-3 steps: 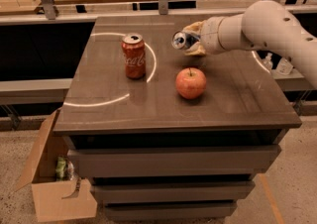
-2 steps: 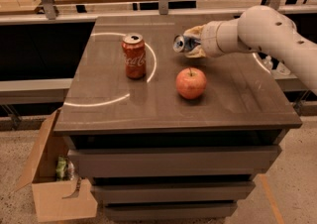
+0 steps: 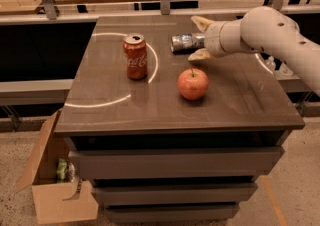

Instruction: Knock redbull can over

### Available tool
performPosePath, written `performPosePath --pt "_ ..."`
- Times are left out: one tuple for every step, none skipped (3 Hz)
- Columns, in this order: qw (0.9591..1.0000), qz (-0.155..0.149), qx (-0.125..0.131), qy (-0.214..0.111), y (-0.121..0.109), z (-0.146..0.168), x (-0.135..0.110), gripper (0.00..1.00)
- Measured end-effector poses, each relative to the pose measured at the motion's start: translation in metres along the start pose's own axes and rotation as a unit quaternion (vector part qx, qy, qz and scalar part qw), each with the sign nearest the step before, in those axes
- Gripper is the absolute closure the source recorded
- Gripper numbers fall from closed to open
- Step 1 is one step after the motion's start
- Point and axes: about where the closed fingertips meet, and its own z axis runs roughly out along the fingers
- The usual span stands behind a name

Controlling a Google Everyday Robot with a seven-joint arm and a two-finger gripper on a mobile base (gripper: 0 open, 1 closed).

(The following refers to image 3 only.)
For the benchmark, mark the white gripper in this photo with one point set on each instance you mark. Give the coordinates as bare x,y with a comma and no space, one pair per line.
212,39

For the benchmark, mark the red bull can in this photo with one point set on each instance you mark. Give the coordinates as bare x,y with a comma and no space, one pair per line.
187,41

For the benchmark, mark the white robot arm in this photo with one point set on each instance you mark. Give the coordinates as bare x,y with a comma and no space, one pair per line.
262,30

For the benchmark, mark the red coca-cola can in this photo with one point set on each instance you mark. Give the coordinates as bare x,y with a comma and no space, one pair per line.
135,50

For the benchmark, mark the red apple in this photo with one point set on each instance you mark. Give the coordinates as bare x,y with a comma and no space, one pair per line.
192,84

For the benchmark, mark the clear plastic bottle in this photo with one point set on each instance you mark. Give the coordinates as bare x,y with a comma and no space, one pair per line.
285,70
270,63

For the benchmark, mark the grey drawer cabinet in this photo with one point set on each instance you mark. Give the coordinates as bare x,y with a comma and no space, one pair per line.
153,156

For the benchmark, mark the green snack bag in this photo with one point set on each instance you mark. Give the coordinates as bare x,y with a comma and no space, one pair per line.
62,170

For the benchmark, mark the cardboard box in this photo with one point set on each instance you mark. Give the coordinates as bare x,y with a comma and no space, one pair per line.
55,202

